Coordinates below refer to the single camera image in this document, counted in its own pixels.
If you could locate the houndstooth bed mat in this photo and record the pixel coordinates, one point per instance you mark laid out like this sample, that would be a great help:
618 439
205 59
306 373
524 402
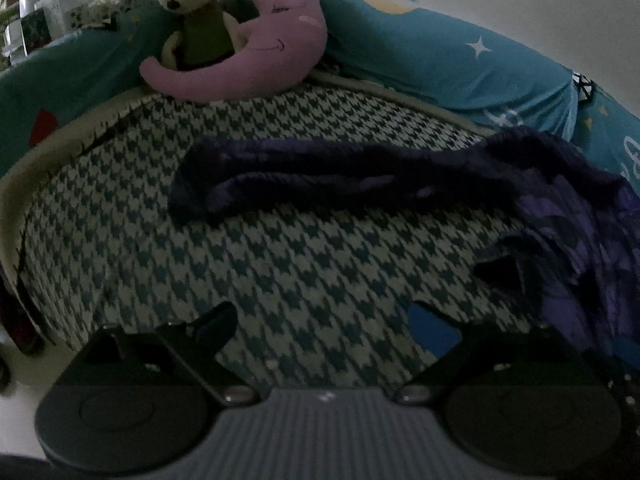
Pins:
250 270

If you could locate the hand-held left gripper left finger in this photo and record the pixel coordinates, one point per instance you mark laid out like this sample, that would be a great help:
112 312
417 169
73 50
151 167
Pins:
215 325

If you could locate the teal script print bumper cushion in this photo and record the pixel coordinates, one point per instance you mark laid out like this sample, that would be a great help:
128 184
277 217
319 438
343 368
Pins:
615 125

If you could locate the pink moon plush pillow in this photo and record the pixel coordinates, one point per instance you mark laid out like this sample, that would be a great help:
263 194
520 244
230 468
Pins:
280 35

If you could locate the purple floral garment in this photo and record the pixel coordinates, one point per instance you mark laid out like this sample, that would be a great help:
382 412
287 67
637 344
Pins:
575 210

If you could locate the dark dotted clothing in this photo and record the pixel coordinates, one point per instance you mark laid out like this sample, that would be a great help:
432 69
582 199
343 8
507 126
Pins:
622 395

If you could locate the green potted plant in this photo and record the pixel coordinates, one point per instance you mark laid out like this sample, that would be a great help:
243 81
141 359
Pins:
7 25

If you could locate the black and white cushion tie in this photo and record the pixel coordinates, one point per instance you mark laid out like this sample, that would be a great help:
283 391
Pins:
584 85

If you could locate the teal star print bumper cushion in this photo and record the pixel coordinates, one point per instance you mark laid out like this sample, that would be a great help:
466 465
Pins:
425 60

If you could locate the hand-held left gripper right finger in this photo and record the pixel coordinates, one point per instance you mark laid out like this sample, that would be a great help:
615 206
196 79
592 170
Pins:
430 330

